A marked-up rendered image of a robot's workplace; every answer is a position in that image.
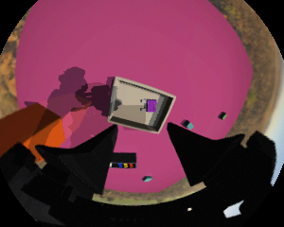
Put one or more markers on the small teal flat block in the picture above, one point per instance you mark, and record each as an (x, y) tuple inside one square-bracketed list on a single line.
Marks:
[(147, 179)]

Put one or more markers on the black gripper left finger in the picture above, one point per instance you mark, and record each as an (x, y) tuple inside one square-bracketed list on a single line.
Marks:
[(89, 162)]

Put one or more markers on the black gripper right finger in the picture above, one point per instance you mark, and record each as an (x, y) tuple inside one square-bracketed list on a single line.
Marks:
[(199, 154)]

